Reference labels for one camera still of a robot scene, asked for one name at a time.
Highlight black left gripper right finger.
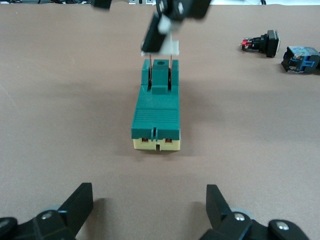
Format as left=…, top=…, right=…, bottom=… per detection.
left=199, top=184, right=311, bottom=240

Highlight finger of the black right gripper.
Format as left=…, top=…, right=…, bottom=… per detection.
left=140, top=0, right=213, bottom=55
left=91, top=0, right=113, bottom=10

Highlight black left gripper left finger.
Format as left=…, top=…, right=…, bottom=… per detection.
left=0, top=182, right=94, bottom=240

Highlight green load switch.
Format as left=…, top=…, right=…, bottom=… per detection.
left=130, top=33, right=181, bottom=152

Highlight brown table mat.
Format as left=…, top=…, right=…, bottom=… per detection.
left=0, top=2, right=320, bottom=240

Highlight black square button red terminals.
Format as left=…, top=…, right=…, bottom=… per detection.
left=237, top=29, right=281, bottom=59

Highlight green button with blue body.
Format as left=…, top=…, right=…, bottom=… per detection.
left=280, top=45, right=320, bottom=76

